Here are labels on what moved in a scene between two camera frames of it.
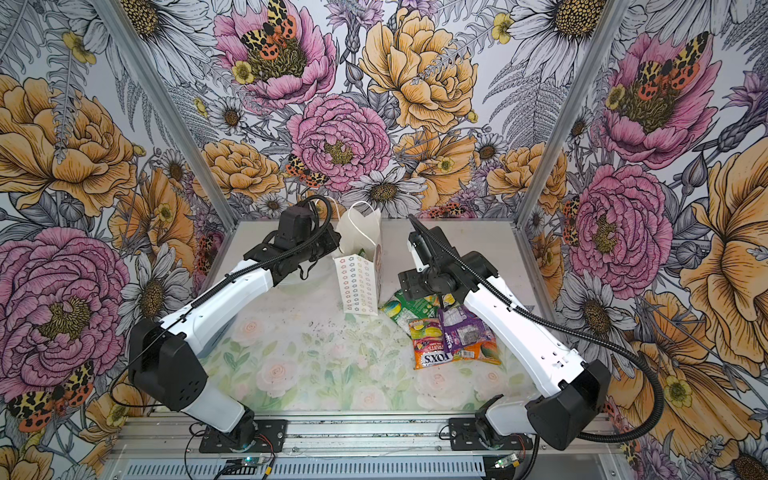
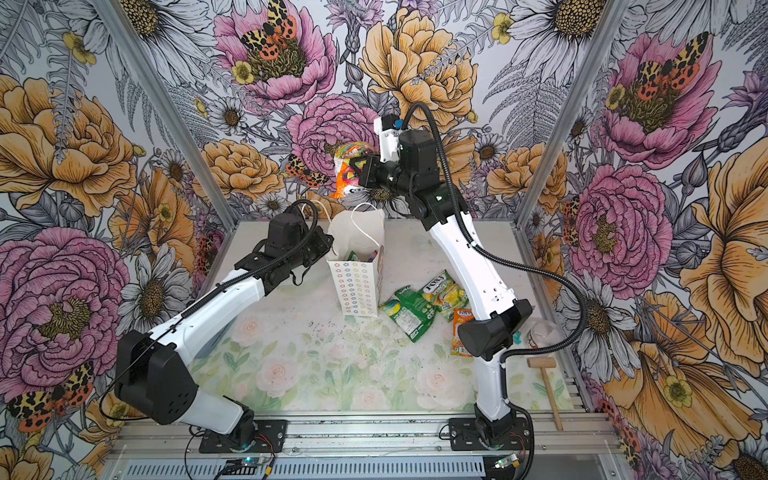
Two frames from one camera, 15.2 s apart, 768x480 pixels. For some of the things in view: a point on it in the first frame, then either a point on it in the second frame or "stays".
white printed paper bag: (358, 263) stays
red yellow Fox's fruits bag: (427, 336) -> (346, 180)
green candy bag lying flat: (402, 310) stays
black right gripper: (410, 282) -> (369, 177)
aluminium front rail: (169, 448) stays
